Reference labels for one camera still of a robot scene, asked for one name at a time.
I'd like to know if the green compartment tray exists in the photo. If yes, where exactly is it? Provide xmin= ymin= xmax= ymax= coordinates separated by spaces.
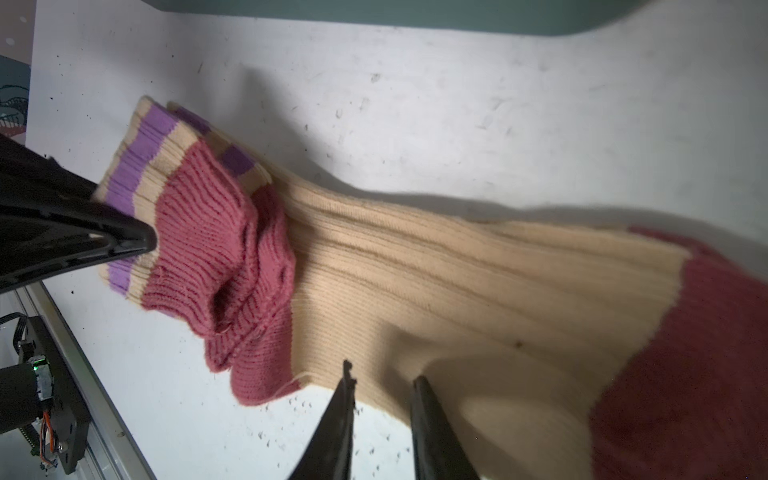
xmin=147 ymin=0 xmax=646 ymax=36

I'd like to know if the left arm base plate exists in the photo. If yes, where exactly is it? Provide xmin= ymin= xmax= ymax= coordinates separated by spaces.
xmin=1 ymin=312 xmax=92 ymax=475

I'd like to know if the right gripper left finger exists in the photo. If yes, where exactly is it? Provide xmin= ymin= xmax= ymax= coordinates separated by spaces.
xmin=289 ymin=360 xmax=357 ymax=480

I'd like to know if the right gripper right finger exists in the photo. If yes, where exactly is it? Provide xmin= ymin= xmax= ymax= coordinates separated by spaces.
xmin=410 ymin=375 xmax=480 ymax=480

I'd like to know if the beige maroon striped sock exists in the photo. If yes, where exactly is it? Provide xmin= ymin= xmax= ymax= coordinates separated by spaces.
xmin=94 ymin=97 xmax=767 ymax=479

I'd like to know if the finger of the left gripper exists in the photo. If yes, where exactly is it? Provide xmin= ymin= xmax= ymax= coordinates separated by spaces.
xmin=1 ymin=136 xmax=157 ymax=293

